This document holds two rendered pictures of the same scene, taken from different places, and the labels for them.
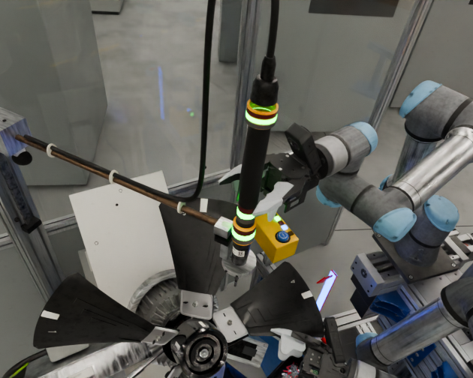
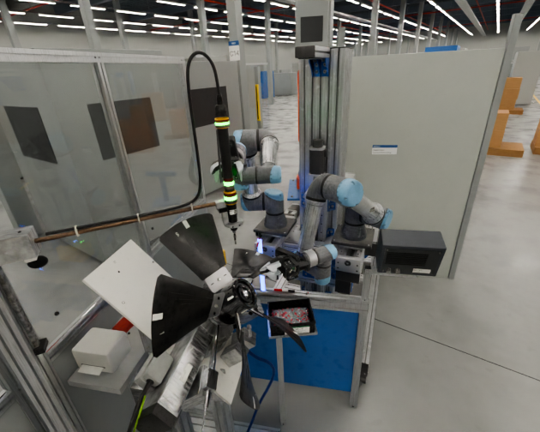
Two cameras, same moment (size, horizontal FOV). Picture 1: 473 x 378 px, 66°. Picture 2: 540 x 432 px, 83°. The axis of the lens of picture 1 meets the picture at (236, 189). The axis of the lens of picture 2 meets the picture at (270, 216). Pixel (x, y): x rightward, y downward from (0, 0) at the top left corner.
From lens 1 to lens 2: 0.67 m
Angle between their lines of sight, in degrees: 40
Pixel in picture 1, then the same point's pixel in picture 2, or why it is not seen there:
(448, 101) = (250, 133)
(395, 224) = (277, 171)
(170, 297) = not seen: hidden behind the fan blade
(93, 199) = (101, 275)
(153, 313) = not seen: hidden behind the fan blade
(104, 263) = (137, 313)
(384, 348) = (305, 245)
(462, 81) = not seen: hidden behind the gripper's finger
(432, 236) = (279, 207)
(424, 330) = (312, 219)
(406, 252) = (273, 225)
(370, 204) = (262, 171)
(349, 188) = (249, 171)
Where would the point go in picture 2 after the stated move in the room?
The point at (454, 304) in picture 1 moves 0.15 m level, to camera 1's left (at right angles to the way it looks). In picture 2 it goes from (314, 195) to (292, 206)
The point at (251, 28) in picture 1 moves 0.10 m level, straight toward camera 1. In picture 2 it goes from (121, 146) to (129, 148)
